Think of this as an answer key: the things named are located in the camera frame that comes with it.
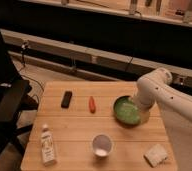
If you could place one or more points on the black chair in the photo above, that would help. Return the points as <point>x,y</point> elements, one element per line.
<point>13,100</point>

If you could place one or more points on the black rectangular block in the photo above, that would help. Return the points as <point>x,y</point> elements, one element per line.
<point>66,99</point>

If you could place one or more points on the white plastic cup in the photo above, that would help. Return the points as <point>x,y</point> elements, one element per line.
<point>102,145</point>

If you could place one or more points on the white squeeze bottle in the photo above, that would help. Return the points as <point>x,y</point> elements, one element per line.
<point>47,146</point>

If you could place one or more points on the green ceramic bowl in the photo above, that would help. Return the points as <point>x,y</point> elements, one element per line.
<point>126,111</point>

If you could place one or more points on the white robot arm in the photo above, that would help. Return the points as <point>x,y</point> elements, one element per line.
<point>155,87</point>

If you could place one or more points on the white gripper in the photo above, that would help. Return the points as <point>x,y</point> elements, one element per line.
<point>143,116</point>

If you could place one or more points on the beige sponge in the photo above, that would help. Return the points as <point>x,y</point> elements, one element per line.
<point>156,155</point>

